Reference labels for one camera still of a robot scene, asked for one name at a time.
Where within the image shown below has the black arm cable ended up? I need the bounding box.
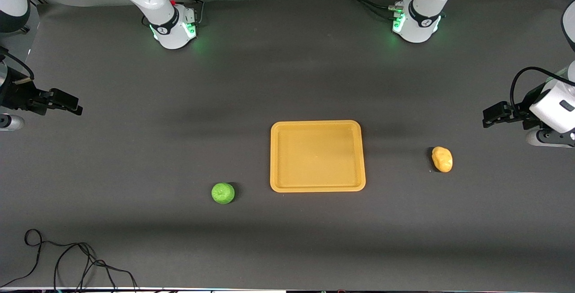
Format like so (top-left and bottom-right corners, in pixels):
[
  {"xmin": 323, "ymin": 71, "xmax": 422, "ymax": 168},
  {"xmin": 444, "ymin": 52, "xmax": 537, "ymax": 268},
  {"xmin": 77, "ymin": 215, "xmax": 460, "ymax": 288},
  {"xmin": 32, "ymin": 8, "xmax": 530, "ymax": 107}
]
[
  {"xmin": 510, "ymin": 66, "xmax": 569, "ymax": 118},
  {"xmin": 0, "ymin": 46, "xmax": 35, "ymax": 82}
]

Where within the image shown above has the yellow plastic tray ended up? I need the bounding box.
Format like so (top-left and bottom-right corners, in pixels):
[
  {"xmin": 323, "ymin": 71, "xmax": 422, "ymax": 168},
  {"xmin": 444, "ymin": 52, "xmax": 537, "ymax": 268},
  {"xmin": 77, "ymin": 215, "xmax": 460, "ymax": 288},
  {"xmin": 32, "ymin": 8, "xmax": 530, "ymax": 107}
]
[{"xmin": 270, "ymin": 120, "xmax": 366, "ymax": 193}]

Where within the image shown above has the black left base cable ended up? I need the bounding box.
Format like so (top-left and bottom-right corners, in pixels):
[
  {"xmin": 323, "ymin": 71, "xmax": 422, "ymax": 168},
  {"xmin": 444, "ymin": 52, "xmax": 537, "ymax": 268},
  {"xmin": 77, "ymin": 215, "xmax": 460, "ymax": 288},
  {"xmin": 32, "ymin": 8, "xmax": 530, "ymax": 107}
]
[{"xmin": 339, "ymin": 0, "xmax": 401, "ymax": 20}]

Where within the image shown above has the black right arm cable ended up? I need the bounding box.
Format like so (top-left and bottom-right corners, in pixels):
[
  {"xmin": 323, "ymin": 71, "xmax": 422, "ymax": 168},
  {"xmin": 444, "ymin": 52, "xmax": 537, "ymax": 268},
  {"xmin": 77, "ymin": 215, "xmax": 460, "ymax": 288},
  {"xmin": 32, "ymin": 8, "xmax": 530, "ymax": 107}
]
[{"xmin": 0, "ymin": 46, "xmax": 35, "ymax": 82}]

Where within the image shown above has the thin black loose cable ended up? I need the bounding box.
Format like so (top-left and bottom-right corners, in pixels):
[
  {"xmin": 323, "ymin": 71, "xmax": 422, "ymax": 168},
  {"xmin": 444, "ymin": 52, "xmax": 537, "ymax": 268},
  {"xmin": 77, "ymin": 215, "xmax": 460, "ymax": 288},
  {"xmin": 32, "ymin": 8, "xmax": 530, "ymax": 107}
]
[{"xmin": 0, "ymin": 229, "xmax": 138, "ymax": 291}]

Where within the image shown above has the yellow potato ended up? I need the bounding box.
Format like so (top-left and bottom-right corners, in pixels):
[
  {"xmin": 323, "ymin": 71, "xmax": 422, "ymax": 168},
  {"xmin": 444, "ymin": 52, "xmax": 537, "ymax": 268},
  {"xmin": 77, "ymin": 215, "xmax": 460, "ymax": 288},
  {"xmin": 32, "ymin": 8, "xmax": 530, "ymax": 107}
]
[{"xmin": 431, "ymin": 146, "xmax": 453, "ymax": 173}]

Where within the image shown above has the black right base cable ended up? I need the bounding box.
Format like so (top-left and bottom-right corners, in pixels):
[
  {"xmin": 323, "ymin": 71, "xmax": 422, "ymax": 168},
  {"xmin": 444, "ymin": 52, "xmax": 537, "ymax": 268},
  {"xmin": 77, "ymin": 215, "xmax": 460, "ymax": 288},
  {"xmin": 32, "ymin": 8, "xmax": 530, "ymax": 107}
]
[{"xmin": 164, "ymin": 0, "xmax": 205, "ymax": 26}]

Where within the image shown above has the green apple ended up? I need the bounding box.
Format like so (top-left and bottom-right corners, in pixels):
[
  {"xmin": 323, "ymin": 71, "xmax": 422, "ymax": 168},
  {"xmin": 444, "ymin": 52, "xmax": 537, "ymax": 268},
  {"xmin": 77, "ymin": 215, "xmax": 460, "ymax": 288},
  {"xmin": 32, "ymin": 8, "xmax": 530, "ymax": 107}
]
[{"xmin": 211, "ymin": 182, "xmax": 235, "ymax": 204}]

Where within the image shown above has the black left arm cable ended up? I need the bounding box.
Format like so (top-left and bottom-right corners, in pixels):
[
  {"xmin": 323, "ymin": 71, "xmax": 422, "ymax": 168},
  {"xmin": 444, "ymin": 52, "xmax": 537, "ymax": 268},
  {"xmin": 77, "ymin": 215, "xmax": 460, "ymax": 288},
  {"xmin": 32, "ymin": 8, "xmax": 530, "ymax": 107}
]
[{"xmin": 510, "ymin": 66, "xmax": 569, "ymax": 118}]

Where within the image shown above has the dark grey table mat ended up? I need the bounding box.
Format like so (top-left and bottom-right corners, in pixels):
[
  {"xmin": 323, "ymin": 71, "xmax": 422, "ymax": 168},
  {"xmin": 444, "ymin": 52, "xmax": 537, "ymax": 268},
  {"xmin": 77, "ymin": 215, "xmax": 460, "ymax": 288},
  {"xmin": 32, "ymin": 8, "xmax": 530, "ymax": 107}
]
[{"xmin": 0, "ymin": 0, "xmax": 575, "ymax": 290}]

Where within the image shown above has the black base cable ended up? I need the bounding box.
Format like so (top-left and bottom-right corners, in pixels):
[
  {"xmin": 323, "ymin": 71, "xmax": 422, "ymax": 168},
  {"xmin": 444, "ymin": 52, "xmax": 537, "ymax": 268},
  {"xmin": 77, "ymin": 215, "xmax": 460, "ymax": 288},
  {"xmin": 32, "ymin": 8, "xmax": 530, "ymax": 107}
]
[
  {"xmin": 339, "ymin": 0, "xmax": 401, "ymax": 20},
  {"xmin": 164, "ymin": 0, "xmax": 205, "ymax": 26}
]

